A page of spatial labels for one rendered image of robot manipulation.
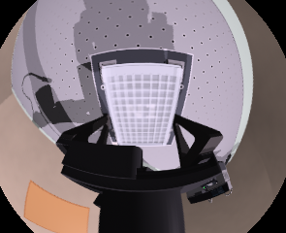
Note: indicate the white microplate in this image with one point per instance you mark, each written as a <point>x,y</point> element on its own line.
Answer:
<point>142,125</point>

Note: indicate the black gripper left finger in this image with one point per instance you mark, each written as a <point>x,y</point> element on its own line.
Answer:
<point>82,132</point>

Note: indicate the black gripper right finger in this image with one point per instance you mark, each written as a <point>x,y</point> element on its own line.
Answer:
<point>206,139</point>

